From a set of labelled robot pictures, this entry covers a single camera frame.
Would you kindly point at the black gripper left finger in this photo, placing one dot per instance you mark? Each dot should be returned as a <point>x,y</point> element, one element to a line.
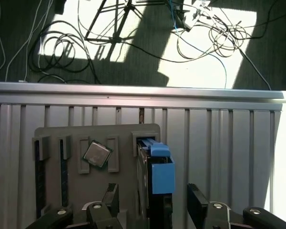
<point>113,198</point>

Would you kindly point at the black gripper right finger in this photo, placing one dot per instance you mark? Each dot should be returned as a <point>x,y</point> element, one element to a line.
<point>196,200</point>

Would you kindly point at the hard disk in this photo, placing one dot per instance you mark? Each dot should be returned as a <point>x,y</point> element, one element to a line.
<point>163,176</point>

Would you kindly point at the grey parts rack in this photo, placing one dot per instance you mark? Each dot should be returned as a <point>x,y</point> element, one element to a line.
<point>124,181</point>

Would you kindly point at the silver CPU chip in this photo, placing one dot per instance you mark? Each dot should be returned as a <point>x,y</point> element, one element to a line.
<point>96,155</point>

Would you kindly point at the black floor tripod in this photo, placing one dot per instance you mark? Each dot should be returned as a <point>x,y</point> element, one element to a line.
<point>120,26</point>

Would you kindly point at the white power strip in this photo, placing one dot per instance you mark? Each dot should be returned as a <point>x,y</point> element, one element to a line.
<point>190,20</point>

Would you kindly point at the dark power adapter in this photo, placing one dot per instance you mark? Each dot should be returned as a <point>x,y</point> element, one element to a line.
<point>59,6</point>

